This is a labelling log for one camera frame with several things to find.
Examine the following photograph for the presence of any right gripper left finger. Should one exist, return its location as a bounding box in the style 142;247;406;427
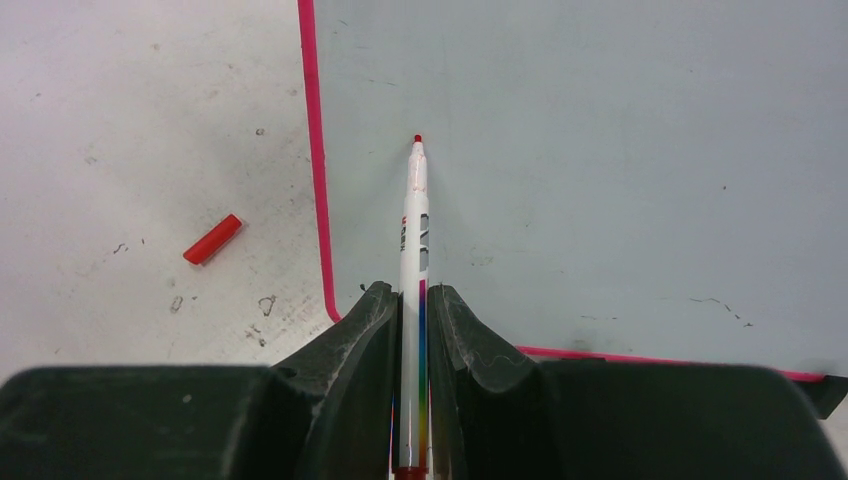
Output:
1;282;398;479

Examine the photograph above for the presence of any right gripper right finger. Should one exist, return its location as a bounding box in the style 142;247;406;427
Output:
428;286;847;479

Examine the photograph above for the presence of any white red marker pen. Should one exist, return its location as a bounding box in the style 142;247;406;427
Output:
392;134;430;479

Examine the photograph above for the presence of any red marker cap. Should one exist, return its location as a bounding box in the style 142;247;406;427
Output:
182;214;244;266

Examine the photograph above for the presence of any pink framed whiteboard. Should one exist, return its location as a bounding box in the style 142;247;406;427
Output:
298;1;847;376

